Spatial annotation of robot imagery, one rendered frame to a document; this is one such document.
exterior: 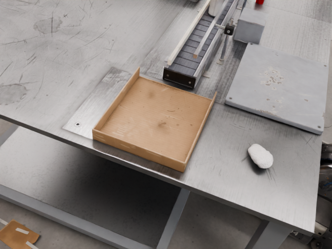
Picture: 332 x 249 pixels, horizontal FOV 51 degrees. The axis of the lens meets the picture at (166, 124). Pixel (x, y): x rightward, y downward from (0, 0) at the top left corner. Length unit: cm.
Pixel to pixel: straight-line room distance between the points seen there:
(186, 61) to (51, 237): 103
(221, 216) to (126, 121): 98
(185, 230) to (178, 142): 86
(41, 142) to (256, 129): 108
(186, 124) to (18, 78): 53
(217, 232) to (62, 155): 82
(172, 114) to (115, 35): 44
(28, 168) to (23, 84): 63
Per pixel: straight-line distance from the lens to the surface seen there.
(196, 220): 179
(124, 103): 105
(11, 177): 169
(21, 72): 119
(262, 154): 96
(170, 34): 137
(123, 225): 150
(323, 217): 173
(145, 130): 98
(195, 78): 110
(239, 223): 184
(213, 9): 141
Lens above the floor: 156
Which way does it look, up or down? 47 degrees down
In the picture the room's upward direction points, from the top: 8 degrees clockwise
